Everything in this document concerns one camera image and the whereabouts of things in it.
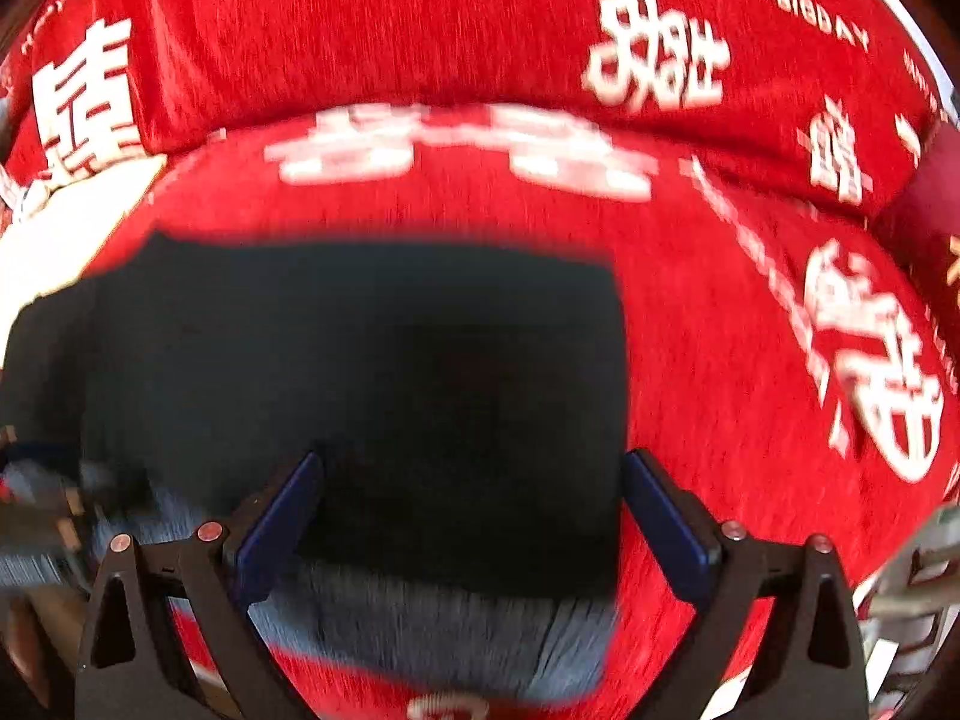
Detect black pants with patterned lining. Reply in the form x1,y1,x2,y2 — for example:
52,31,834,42
2,236,626,704

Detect dark red pillow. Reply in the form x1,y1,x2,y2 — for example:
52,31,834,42
874,124,960,362

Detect red blanket with white characters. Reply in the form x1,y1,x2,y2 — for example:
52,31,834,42
2,0,958,718

